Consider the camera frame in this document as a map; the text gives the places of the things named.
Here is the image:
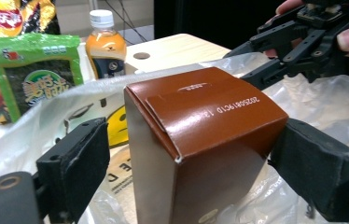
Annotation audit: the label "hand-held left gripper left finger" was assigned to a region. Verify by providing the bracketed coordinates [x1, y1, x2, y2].
[35, 117, 111, 223]

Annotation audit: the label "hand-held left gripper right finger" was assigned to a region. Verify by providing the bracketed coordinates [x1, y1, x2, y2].
[269, 118, 349, 222]

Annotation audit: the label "clear plastic bag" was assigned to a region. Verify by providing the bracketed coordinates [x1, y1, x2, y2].
[0, 52, 349, 224]

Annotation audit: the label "brown cardboard box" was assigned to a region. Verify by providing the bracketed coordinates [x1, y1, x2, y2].
[123, 66, 289, 224]

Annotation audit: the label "green seaweed packet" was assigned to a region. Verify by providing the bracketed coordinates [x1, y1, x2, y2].
[0, 32, 85, 124]

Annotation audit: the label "orange drink bottle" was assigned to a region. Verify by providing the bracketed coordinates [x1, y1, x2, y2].
[85, 8, 128, 80]

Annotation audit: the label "yellow black chips bag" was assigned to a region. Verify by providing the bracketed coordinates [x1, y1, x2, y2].
[0, 0, 61, 125]

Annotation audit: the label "black curtain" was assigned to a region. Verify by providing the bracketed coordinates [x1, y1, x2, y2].
[153, 0, 278, 52]

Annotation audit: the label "bundle of black cables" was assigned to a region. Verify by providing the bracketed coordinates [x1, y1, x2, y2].
[103, 0, 149, 43]

